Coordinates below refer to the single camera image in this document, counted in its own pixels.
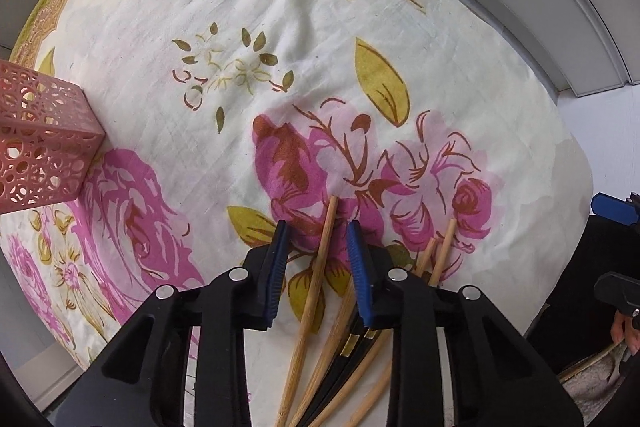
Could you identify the person's right hand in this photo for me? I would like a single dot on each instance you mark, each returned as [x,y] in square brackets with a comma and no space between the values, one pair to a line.
[622,331]

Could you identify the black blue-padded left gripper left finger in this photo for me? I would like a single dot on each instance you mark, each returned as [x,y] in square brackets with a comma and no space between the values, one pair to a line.
[139,378]

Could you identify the cream fleece sleeve forearm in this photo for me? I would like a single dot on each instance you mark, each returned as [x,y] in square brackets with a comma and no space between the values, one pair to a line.
[592,383]

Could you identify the black chopstick gold band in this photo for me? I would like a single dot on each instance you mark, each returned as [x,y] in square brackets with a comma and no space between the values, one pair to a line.
[350,353]

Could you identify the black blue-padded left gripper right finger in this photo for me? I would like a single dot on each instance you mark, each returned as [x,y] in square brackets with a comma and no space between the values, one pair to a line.
[497,377]

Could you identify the floral pink rose tablecloth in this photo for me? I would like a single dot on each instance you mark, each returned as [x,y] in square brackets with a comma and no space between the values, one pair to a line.
[224,117]

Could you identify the pink perforated utensil basket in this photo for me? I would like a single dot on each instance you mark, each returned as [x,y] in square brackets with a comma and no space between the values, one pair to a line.
[49,136]

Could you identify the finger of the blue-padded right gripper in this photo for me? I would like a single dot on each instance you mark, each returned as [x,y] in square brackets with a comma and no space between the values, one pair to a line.
[624,211]

